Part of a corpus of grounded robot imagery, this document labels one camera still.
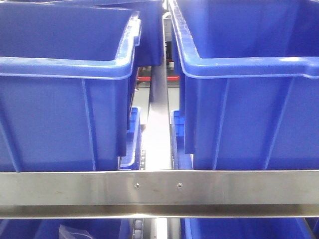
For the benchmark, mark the stainless steel shelf rack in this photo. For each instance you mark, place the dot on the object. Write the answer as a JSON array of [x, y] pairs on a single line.
[[159, 194]]

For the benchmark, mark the blue bin lower right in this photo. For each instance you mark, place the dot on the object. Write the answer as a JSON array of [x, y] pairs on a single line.
[[181, 160]]

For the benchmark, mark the blue bin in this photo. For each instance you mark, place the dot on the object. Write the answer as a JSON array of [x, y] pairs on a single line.
[[131, 161], [150, 50], [250, 82], [181, 160], [49, 229], [245, 228], [66, 76]]

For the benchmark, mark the blue bin lower left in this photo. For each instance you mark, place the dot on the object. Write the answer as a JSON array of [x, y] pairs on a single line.
[[131, 161]]

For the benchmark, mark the blue bin rear left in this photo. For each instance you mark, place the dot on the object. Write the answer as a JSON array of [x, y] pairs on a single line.
[[150, 50]]

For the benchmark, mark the blue bin upper right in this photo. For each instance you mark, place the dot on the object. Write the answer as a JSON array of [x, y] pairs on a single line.
[[250, 82]]

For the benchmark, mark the blue bin upper left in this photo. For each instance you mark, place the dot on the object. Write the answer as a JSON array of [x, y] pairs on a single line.
[[66, 76]]

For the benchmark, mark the clear plastic bag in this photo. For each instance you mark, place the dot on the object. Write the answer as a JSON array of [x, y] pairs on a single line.
[[72, 233]]

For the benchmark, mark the blue bin bottom right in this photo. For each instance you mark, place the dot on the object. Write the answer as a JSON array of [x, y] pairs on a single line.
[[245, 228]]

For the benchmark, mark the blue bin bottom left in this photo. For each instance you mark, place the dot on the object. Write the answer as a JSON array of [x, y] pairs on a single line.
[[49, 229]]

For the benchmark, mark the steel centre divider rail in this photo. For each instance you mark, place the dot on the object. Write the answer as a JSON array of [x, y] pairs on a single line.
[[157, 137]]

